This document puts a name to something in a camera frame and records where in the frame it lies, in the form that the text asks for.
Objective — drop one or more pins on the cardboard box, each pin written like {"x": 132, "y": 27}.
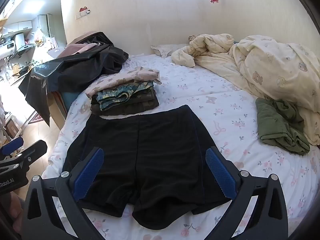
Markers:
{"x": 11, "y": 128}

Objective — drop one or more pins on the red-trimmed wall switch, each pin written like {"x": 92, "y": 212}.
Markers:
{"x": 83, "y": 10}

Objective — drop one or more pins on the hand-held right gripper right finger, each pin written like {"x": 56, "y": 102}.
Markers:
{"x": 220, "y": 171}

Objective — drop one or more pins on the beige bedside cabinet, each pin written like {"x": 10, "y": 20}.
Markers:
{"x": 56, "y": 110}

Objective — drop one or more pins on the red patterned floor rug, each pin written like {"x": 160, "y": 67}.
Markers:
{"x": 35, "y": 118}

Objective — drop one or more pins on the pink cloth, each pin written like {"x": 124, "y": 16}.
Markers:
{"x": 75, "y": 48}

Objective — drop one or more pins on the cream lace-edged pillow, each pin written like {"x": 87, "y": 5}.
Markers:
{"x": 167, "y": 48}

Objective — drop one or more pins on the green crumpled garment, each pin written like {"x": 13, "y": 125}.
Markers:
{"x": 275, "y": 122}

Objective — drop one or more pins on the white floral bed sheet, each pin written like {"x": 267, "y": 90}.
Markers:
{"x": 200, "y": 92}

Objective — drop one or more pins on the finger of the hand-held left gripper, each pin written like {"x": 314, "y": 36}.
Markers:
{"x": 33, "y": 151}
{"x": 11, "y": 146}

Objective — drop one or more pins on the white water heater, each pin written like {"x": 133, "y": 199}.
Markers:
{"x": 12, "y": 45}

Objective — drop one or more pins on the black shorts pants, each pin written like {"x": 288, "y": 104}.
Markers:
{"x": 150, "y": 155}

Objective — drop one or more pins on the range hood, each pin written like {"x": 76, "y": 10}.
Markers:
{"x": 26, "y": 48}

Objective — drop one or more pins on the teal patterned folded garment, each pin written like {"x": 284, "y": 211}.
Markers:
{"x": 112, "y": 96}

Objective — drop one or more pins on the white kitchen wall cabinets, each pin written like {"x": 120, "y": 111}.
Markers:
{"x": 18, "y": 26}

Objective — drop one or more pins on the leopard print cloth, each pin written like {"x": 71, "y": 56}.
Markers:
{"x": 192, "y": 38}

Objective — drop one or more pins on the grey refrigerator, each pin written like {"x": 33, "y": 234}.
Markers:
{"x": 45, "y": 22}

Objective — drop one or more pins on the black draped cloth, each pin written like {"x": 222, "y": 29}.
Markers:
{"x": 75, "y": 72}

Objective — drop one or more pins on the cream bear print quilt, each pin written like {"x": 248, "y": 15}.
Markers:
{"x": 262, "y": 62}

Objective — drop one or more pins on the person's left hand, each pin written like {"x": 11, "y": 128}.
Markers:
{"x": 16, "y": 210}

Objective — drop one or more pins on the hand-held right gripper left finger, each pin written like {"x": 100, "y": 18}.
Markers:
{"x": 88, "y": 173}

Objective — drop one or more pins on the dark olive folded garment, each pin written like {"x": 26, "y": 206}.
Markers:
{"x": 145, "y": 103}

